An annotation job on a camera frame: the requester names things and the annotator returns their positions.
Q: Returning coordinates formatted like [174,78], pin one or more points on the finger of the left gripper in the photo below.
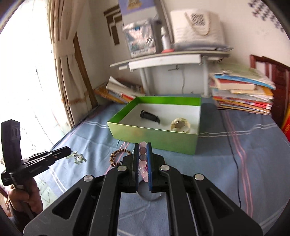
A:
[56,154]
[47,158]

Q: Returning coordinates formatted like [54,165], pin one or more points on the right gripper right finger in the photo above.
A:
[195,205]

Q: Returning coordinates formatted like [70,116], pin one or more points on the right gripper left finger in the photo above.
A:
[91,206]

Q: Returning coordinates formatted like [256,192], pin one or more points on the silver metal bangle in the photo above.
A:
[144,192]

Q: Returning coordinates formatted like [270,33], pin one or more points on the person's left hand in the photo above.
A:
[31,196]

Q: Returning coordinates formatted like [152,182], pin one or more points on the beige curtain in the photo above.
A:
[74,85]

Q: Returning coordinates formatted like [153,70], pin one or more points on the green cardboard box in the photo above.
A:
[179,123]

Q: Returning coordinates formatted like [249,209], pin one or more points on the left leaning pile of books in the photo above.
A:
[119,91]

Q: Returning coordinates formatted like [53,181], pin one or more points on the black cylindrical object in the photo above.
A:
[149,116]

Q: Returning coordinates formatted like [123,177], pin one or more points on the red yellow shopping bag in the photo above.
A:
[286,125]

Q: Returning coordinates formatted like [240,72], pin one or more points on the white bed desk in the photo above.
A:
[143,64]

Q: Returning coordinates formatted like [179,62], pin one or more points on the right stack of books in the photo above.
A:
[241,88]

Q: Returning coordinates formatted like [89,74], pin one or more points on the clear plastic pen box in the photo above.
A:
[143,37]

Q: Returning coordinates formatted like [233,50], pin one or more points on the red wooden headboard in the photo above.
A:
[279,74]

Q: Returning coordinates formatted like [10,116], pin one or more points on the white spray bottle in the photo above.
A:
[165,39]

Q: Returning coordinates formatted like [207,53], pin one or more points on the grey flat folder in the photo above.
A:
[202,47]

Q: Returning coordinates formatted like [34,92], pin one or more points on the purple picture box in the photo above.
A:
[132,6]

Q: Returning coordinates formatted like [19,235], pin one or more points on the white paper gift bag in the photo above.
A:
[197,27]

